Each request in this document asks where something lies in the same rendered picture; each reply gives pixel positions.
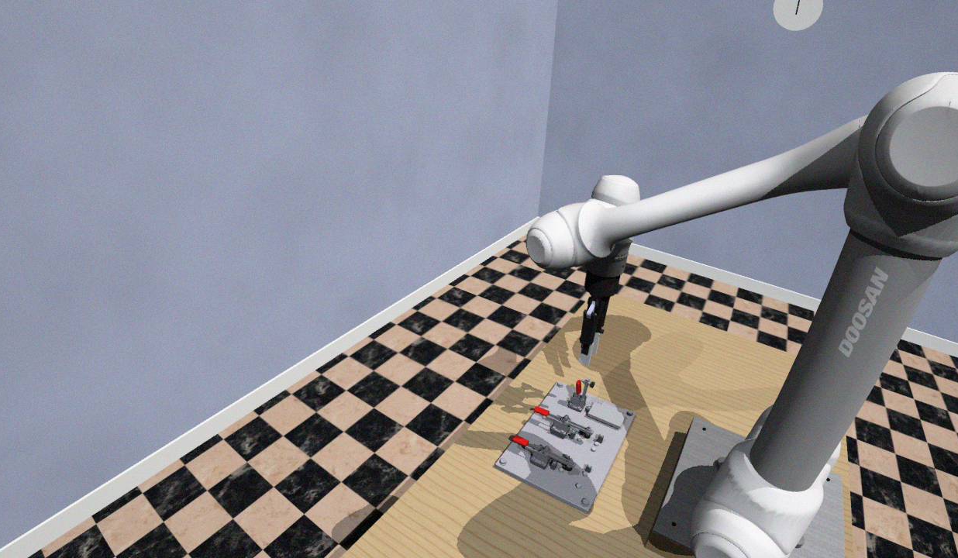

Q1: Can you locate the black toggle clamp with red handle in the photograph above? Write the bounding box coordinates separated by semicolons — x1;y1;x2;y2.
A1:
512;435;576;471
534;406;594;439

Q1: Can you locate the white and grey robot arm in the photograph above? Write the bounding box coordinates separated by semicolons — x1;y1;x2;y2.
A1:
526;72;958;558

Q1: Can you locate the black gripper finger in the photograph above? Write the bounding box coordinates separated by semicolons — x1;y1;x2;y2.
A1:
578;297;606;366
591;298;610;355

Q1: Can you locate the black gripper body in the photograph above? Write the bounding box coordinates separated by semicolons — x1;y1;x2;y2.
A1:
584;270;620;314

